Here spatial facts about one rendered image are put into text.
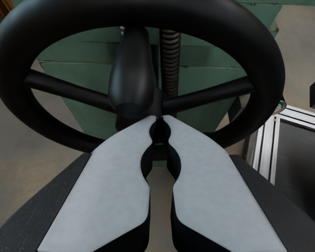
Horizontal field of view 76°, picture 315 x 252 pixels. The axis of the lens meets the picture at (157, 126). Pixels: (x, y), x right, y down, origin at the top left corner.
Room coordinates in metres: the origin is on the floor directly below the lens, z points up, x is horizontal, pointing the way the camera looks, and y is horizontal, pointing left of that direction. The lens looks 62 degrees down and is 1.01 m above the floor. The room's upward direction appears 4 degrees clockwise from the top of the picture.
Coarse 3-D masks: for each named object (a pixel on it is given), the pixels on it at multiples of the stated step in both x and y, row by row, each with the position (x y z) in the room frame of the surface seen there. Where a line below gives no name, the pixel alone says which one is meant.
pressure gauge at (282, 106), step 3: (282, 96) 0.26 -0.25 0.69; (282, 99) 0.25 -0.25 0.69; (279, 102) 0.25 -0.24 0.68; (282, 102) 0.25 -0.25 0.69; (285, 102) 0.25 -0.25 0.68; (279, 105) 0.25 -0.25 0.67; (282, 105) 0.25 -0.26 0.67; (285, 105) 0.25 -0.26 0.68; (276, 108) 0.25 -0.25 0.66; (279, 108) 0.25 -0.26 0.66; (282, 108) 0.25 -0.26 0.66; (276, 111) 0.25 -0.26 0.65; (279, 111) 0.25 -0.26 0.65; (273, 114) 0.25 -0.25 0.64
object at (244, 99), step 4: (240, 96) 0.31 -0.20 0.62; (244, 96) 0.31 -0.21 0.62; (248, 96) 0.31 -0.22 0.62; (236, 100) 0.30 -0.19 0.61; (240, 100) 0.29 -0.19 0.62; (244, 100) 0.30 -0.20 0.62; (232, 104) 0.31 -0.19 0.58; (236, 104) 0.29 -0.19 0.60; (240, 104) 0.28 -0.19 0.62; (244, 104) 0.28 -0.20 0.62; (232, 108) 0.30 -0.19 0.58; (236, 108) 0.29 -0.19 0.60; (240, 108) 0.27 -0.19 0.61; (228, 112) 0.30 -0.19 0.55; (232, 112) 0.29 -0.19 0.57; (236, 112) 0.28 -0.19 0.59; (240, 112) 0.27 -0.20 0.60; (228, 116) 0.29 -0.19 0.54; (232, 116) 0.28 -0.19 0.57; (236, 116) 0.27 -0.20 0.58
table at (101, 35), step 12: (240, 0) 0.30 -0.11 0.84; (252, 0) 0.31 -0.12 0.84; (264, 0) 0.31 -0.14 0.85; (276, 0) 0.31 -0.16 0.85; (288, 0) 0.31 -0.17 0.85; (300, 0) 0.31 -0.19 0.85; (312, 0) 0.31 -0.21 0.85; (84, 36) 0.20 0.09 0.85; (96, 36) 0.20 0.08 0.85; (108, 36) 0.20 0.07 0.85; (156, 36) 0.20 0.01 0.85; (192, 36) 0.20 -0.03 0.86
